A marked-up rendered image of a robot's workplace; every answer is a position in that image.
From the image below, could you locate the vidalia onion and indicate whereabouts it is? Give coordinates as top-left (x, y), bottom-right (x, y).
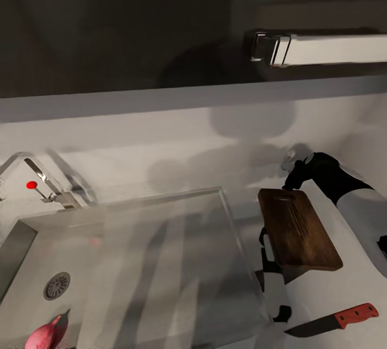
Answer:
top-left (25, 316), bottom-right (61, 349)

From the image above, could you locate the cutting board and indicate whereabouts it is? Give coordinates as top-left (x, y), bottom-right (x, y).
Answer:
top-left (259, 188), bottom-right (343, 270)

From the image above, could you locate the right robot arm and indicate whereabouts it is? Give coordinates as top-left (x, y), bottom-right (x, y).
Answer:
top-left (280, 151), bottom-right (387, 278)

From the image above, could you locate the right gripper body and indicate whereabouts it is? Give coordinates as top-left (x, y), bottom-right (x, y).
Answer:
top-left (285, 158), bottom-right (307, 190)

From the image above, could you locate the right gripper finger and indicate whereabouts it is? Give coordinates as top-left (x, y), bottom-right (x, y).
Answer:
top-left (282, 183), bottom-right (295, 191)

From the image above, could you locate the parer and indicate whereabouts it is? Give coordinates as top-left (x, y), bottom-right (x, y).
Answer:
top-left (285, 303), bottom-right (379, 338)

